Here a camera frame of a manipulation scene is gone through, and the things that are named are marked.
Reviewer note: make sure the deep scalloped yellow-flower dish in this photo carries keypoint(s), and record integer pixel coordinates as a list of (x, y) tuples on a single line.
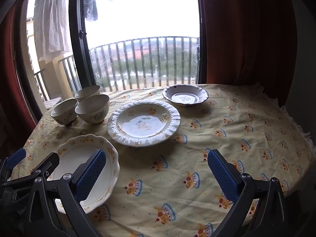
[(72, 151)]

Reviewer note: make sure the large ruffled-rim floral plate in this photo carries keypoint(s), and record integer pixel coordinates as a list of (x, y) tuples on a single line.
[(144, 126)]

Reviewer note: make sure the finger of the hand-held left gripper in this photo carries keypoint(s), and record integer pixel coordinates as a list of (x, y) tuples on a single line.
[(16, 157), (47, 164)]

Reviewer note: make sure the green-rimmed floral bowl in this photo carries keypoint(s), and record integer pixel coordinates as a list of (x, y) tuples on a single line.
[(87, 92), (92, 106), (63, 109)]

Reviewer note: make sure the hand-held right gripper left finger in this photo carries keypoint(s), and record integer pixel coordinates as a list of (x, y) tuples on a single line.
[(90, 175)]

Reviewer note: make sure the dark window frame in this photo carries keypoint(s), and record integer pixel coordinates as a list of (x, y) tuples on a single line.
[(77, 17)]

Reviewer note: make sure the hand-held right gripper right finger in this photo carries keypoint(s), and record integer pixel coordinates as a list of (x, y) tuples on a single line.
[(223, 175)]

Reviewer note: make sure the pale slatted balcony bench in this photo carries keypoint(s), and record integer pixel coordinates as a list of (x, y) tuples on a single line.
[(53, 103)]

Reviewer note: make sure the yellow printed tablecloth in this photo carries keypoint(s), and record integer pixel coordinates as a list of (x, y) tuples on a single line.
[(172, 158)]

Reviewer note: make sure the white hanging garment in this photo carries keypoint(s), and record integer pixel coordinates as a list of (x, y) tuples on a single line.
[(51, 22)]

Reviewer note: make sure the white scalloped line-rimmed plate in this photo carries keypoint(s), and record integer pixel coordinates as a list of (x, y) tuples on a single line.
[(185, 96)]

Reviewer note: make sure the metal balcony railing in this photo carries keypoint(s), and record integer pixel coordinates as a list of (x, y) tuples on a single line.
[(148, 39)]

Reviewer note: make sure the wide red curtain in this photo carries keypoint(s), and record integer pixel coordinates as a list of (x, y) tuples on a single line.
[(246, 29)]

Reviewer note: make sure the black window latch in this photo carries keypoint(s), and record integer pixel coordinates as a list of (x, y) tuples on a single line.
[(81, 33)]

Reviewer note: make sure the narrow red curtain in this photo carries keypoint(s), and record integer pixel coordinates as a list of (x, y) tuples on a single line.
[(12, 79)]

